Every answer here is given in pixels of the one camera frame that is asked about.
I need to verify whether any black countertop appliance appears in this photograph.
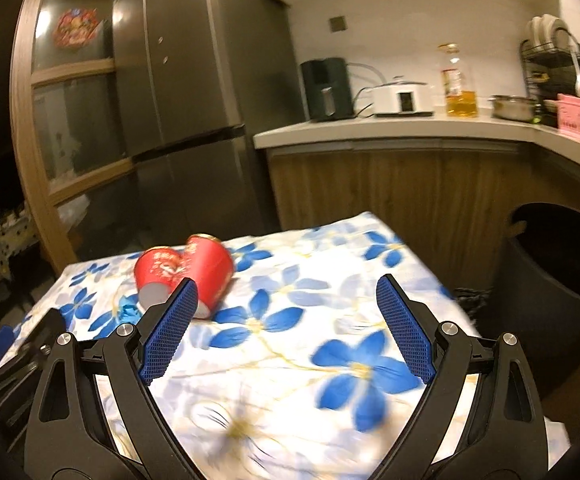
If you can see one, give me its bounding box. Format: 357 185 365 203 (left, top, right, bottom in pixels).
300 57 356 123

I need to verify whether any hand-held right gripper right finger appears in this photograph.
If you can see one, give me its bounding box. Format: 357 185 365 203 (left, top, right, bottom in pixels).
370 274 548 480

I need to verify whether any wooden glass panel door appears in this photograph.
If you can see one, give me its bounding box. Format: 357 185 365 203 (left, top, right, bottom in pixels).
10 0 142 274

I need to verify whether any black plastic bin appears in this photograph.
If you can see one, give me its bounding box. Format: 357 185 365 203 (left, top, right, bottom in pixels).
490 202 580 397

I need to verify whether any red paper cup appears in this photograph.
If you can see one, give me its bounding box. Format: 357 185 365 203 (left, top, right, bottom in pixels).
133 246 192 312
185 233 235 320

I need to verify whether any wooden kitchen counter cabinet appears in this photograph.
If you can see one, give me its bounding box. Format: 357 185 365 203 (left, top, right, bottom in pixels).
254 119 580 411

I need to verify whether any black wire dish rack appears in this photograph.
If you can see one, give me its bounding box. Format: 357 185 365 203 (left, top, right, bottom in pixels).
519 20 580 129

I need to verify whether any cooking oil bottle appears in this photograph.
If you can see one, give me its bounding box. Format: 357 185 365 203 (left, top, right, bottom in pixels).
438 43 479 119

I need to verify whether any white plastic bag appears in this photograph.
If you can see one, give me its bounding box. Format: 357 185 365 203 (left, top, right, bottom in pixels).
57 195 91 226

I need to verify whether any blue floral tablecloth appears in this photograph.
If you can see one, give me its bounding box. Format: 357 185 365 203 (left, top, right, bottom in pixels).
0 211 571 480

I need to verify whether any white electric cooker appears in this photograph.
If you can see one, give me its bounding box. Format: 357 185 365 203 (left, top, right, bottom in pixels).
372 77 436 118

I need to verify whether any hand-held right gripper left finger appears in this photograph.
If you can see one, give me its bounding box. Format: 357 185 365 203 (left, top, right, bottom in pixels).
24 277 206 480

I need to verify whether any steel pot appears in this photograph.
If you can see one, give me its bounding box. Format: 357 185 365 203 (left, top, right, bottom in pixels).
488 94 541 123

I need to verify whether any pink storage box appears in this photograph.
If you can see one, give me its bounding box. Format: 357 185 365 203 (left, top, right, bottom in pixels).
556 93 580 140

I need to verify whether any red round door decoration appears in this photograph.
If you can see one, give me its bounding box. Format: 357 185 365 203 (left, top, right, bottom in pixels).
56 7 99 50

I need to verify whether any polka dot cloth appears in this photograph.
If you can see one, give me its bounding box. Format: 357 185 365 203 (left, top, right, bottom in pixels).
0 216 39 282

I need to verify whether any grey refrigerator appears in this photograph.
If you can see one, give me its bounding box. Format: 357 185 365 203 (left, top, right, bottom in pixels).
112 0 297 257

